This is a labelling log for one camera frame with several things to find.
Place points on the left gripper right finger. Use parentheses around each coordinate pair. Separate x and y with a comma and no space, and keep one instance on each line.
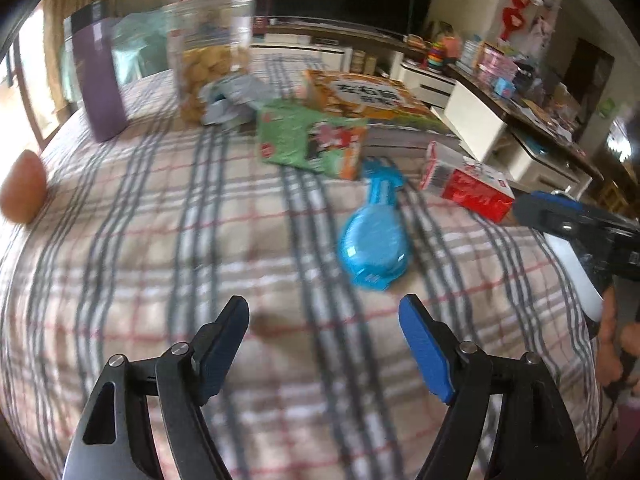
(535,438)

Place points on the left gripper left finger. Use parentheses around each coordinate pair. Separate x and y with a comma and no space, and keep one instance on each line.
(114,440)

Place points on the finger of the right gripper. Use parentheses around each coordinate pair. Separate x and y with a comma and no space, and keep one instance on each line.
(556,220)
(558,200)

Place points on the white trash bin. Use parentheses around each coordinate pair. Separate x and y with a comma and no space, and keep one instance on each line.
(589,298)

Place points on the red white milk carton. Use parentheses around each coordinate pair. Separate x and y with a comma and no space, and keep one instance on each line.
(470,184)

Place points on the blue plastic toy paddle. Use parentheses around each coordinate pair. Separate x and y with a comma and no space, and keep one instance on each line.
(374,248)

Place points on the person's right hand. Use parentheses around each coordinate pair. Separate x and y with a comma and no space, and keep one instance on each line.
(617,352)

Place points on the dark top side cabinet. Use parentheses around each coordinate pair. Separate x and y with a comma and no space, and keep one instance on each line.
(502,135)

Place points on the pink storage box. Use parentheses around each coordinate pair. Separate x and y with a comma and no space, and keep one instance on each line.
(493,65)

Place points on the orange picture book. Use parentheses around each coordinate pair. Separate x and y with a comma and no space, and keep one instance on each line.
(378,100)

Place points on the plaid table cloth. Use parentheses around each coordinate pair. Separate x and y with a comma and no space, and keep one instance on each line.
(144,238)

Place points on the white tv cabinet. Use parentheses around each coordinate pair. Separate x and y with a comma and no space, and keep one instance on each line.
(355,49)

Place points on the red apple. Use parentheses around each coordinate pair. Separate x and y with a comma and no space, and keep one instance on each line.
(24,191)

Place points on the grey crumpled wrapper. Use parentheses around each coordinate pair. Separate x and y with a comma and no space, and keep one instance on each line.
(234,100)

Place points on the clear cookie jar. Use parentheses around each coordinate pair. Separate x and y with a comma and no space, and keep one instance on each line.
(206,40)

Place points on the teal covered armchair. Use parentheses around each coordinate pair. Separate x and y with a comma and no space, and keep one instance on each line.
(139,49)

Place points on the purple thermos bottle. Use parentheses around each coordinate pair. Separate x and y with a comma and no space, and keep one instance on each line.
(88,41)

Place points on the rainbow stacking ring toy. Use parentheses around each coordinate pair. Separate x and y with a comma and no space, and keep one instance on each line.
(437,56)

